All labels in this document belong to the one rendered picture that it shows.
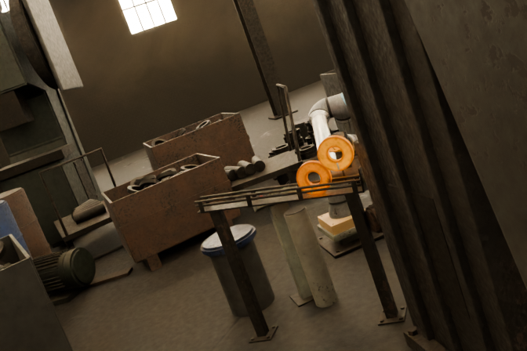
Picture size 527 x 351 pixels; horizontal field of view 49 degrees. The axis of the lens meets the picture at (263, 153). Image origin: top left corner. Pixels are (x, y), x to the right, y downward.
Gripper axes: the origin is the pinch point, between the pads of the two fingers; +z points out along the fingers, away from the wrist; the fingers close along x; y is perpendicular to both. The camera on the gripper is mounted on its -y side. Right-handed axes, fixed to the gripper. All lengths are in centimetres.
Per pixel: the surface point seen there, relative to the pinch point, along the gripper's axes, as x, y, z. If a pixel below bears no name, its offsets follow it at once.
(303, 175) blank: -16.9, -7.9, -1.0
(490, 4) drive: 71, 14, 113
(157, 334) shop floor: -139, -75, -39
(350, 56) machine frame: 26, 26, 47
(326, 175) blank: -6.6, -10.3, -1.6
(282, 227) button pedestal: -48, -31, -41
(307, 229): -32, -34, -31
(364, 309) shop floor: -14, -76, -32
